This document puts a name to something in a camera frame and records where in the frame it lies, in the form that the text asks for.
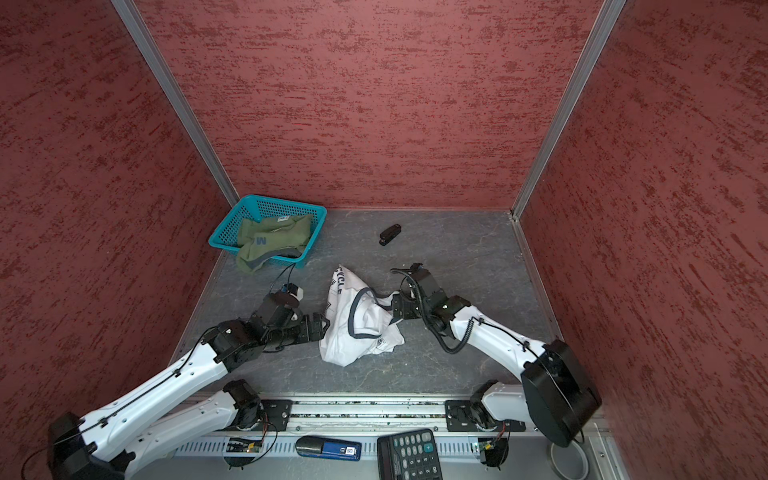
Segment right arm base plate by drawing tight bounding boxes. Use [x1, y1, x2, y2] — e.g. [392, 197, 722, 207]
[444, 400, 478, 432]

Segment small circuit board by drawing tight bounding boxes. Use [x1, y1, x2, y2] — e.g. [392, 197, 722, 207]
[225, 437, 263, 455]
[478, 439, 509, 469]

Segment aluminium rail frame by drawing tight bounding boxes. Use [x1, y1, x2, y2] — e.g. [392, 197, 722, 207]
[140, 394, 629, 479]

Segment left small circuit board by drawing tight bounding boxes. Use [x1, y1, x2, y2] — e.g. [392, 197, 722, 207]
[225, 437, 263, 455]

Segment white tank top navy trim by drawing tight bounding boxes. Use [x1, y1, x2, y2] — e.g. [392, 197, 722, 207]
[319, 265, 405, 367]

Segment black calculator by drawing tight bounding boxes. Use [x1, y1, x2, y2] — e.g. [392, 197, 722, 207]
[376, 429, 443, 480]

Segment blue black handheld device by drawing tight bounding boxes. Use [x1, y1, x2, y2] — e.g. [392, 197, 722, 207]
[295, 435, 362, 461]

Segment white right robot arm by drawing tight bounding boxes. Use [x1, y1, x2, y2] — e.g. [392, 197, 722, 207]
[390, 263, 602, 447]

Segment grey tape roll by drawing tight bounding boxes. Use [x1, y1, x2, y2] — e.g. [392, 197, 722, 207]
[547, 442, 590, 480]

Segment teal plastic laundry basket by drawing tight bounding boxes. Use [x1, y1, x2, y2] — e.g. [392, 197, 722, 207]
[208, 195, 327, 268]

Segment grey metal corner post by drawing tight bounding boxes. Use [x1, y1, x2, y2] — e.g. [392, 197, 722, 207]
[511, 0, 626, 223]
[111, 0, 240, 206]

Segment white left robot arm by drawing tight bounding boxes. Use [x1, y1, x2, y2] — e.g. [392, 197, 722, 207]
[44, 290, 330, 479]

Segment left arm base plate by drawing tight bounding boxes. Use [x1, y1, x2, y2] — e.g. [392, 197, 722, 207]
[261, 399, 294, 432]

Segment grey metal corner post left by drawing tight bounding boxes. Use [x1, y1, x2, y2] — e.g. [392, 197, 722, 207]
[111, 0, 240, 206]

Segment green tank top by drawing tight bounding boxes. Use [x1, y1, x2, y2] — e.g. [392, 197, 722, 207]
[236, 215, 313, 273]

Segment grey metal corner post right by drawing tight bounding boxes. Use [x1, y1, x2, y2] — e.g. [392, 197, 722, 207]
[511, 0, 626, 223]

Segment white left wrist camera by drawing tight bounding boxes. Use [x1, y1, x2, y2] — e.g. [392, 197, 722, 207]
[282, 283, 304, 302]

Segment right small circuit board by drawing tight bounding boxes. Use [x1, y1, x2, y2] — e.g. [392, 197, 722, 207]
[478, 439, 509, 469]

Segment small black stapler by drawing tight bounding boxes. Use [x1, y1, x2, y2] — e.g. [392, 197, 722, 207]
[379, 224, 402, 246]

